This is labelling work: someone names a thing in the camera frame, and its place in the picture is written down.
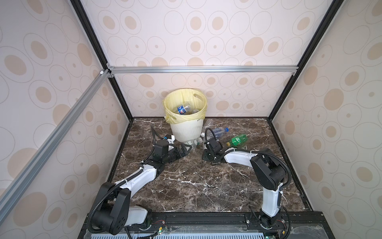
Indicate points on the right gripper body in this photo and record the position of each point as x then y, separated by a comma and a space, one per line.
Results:
208, 156

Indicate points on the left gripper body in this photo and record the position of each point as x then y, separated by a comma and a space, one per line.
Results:
171, 156

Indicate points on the soda water bottle blue cap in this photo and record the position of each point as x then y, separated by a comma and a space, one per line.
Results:
217, 132

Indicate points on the green bottle yellow cap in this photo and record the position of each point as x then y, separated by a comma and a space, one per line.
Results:
237, 141

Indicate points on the Pepsi bottle blue cap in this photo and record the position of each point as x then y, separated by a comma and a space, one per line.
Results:
184, 109

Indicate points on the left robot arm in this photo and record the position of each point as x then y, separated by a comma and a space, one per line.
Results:
111, 211

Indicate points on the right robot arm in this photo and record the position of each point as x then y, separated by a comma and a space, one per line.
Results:
272, 174

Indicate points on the white plastic waste bin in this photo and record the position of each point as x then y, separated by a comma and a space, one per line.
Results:
188, 130

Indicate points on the yellow bin liner bag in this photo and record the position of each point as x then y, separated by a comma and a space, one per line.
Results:
195, 98

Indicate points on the clear crushed bottle white cap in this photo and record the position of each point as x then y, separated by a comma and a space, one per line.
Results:
208, 123

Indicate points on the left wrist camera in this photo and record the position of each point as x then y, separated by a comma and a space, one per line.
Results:
170, 139

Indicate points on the horizontal aluminium rail back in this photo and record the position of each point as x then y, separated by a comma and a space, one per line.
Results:
112, 70

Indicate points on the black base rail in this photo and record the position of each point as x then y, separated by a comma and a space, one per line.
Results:
291, 225

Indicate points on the aluminium rail left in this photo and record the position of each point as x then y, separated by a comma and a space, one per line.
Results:
31, 170

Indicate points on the black frame post left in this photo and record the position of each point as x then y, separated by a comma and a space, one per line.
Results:
87, 26

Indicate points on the black frame post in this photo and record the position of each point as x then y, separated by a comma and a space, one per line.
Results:
87, 26
317, 37

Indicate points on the black frame post right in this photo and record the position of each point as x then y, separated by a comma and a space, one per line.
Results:
317, 37

